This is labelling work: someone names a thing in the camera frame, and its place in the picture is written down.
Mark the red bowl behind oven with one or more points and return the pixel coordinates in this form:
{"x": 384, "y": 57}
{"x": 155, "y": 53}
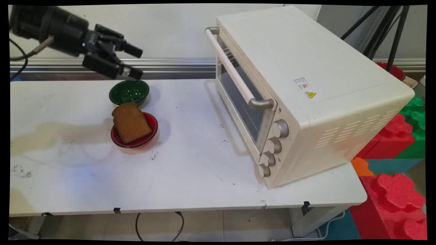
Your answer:
{"x": 395, "y": 71}

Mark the red bowl with black rim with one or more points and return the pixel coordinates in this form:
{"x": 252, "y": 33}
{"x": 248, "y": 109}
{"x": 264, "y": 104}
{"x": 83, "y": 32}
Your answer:
{"x": 150, "y": 126}

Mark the brown bread slice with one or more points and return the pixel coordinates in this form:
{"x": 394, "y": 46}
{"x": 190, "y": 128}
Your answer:
{"x": 131, "y": 124}

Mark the cream toaster oven body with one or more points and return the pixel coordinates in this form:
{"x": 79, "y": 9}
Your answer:
{"x": 323, "y": 85}

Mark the silver oven knob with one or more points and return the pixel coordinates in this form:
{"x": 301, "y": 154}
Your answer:
{"x": 274, "y": 145}
{"x": 267, "y": 159}
{"x": 280, "y": 128}
{"x": 264, "y": 170}

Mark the black tripod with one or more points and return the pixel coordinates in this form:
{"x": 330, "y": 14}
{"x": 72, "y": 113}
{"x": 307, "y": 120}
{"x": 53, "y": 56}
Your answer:
{"x": 395, "y": 34}

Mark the white table leg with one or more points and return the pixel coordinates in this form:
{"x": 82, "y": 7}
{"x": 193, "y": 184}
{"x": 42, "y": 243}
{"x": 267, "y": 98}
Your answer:
{"x": 316, "y": 217}

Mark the orange foam piece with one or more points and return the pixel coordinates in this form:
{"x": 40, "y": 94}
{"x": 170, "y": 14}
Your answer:
{"x": 361, "y": 166}

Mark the aluminium wall rail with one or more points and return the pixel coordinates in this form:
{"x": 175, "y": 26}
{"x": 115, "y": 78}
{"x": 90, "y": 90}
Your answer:
{"x": 170, "y": 66}

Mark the yellow warning sticker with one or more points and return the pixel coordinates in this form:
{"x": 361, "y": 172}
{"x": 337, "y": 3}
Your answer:
{"x": 310, "y": 95}

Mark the green foam block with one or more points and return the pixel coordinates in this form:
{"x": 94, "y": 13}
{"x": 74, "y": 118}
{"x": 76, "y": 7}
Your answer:
{"x": 417, "y": 115}

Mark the white label sticker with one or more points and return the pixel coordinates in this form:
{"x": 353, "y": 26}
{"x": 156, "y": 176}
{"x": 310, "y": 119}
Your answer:
{"x": 301, "y": 83}

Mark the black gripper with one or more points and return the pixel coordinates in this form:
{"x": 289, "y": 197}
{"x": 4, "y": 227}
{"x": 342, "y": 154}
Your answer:
{"x": 54, "y": 27}

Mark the beige tray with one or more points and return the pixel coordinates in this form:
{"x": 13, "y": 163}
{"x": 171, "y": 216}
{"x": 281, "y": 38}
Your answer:
{"x": 410, "y": 81}

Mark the teal foam floor mat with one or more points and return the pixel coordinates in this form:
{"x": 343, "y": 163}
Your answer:
{"x": 340, "y": 226}

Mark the large red foam block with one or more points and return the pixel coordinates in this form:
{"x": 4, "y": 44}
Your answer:
{"x": 391, "y": 207}

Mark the teal foam block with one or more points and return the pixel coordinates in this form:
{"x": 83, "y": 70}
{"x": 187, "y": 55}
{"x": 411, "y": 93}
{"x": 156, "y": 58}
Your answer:
{"x": 391, "y": 165}

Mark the green bowl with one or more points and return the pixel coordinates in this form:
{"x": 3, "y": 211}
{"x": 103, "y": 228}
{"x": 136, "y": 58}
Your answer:
{"x": 129, "y": 92}

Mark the black table edge clip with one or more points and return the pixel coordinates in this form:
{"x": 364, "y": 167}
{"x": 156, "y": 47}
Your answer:
{"x": 47, "y": 214}
{"x": 117, "y": 210}
{"x": 306, "y": 204}

